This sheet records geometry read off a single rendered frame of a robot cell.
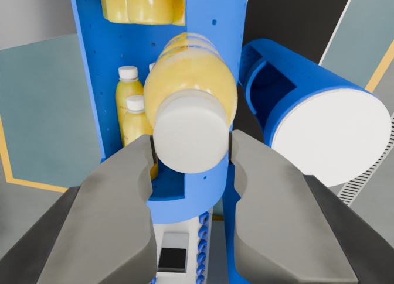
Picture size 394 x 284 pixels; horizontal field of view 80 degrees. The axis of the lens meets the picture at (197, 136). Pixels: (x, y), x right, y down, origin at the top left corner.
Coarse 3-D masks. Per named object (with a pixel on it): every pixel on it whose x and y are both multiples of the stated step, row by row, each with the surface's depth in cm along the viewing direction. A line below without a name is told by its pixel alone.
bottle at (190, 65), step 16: (192, 32) 26; (176, 48) 17; (192, 48) 16; (208, 48) 19; (160, 64) 15; (176, 64) 14; (192, 64) 14; (208, 64) 14; (224, 64) 16; (160, 80) 14; (176, 80) 13; (192, 80) 13; (208, 80) 14; (224, 80) 14; (144, 96) 16; (160, 96) 14; (176, 96) 13; (208, 96) 13; (224, 96) 14; (160, 112) 13; (224, 112) 13
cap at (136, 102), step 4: (132, 96) 48; (136, 96) 48; (140, 96) 48; (128, 100) 46; (132, 100) 46; (136, 100) 46; (140, 100) 46; (128, 104) 46; (132, 104) 46; (136, 104) 46; (140, 104) 46; (132, 108) 46; (136, 108) 46; (140, 108) 47
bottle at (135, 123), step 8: (128, 112) 48; (136, 112) 46; (144, 112) 48; (128, 120) 47; (136, 120) 47; (144, 120) 47; (128, 128) 47; (136, 128) 47; (144, 128) 47; (128, 136) 48; (136, 136) 48; (152, 168) 53; (152, 176) 54
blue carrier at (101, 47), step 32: (96, 0) 44; (192, 0) 28; (224, 0) 30; (96, 32) 45; (128, 32) 51; (160, 32) 54; (224, 32) 32; (96, 64) 47; (128, 64) 54; (96, 96) 47; (96, 128) 49; (160, 160) 62; (224, 160) 46; (160, 192) 52; (192, 192) 43
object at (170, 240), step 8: (168, 240) 89; (176, 240) 89; (184, 240) 89; (168, 248) 84; (176, 248) 84; (184, 248) 86; (160, 256) 81; (168, 256) 81; (176, 256) 81; (184, 256) 81; (160, 264) 79; (168, 264) 79; (176, 264) 79; (184, 264) 79; (160, 272) 78; (168, 272) 78; (176, 272) 78; (184, 272) 78
